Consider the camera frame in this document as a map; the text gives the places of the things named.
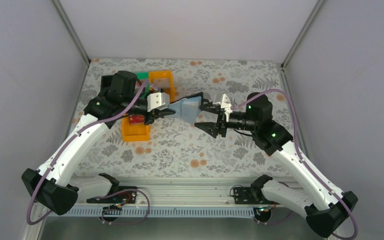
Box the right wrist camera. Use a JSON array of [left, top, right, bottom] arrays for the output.
[[212, 93, 233, 115]]

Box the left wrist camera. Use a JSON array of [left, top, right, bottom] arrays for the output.
[[146, 92, 170, 112]]

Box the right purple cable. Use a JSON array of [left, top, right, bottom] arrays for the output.
[[230, 88, 359, 240]]

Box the pale card in orange bin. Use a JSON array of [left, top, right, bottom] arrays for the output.
[[152, 77, 171, 89]]

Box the aluminium rail frame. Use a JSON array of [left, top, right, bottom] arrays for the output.
[[34, 177, 333, 208]]

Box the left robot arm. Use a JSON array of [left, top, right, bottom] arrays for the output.
[[21, 70, 171, 217]]

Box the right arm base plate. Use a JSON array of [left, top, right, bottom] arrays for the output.
[[229, 184, 265, 205]]

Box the green storage bin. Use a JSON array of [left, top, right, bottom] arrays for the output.
[[135, 72, 151, 98]]

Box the floral table mat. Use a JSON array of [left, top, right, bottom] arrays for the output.
[[72, 58, 290, 178]]

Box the far orange storage bin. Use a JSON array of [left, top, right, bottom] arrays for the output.
[[148, 70, 176, 102]]

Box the near orange storage bin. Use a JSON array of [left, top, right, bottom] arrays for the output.
[[121, 115, 151, 142]]

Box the red VIP card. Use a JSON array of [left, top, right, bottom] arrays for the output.
[[128, 115, 145, 125]]

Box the black storage bin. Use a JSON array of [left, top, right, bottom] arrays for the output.
[[98, 75, 114, 97]]

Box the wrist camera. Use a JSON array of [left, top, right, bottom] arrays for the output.
[[212, 93, 233, 115], [146, 92, 170, 112]]

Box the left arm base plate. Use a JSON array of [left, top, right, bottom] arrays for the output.
[[86, 186, 138, 205]]

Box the orange storage bin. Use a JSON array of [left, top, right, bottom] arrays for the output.
[[148, 70, 176, 102], [121, 115, 151, 142]]

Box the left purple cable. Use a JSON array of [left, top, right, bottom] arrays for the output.
[[25, 78, 161, 226]]

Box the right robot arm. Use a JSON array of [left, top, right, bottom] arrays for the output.
[[196, 92, 359, 239]]

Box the purple cable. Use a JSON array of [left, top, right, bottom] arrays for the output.
[[25, 78, 161, 226], [230, 88, 359, 240]]

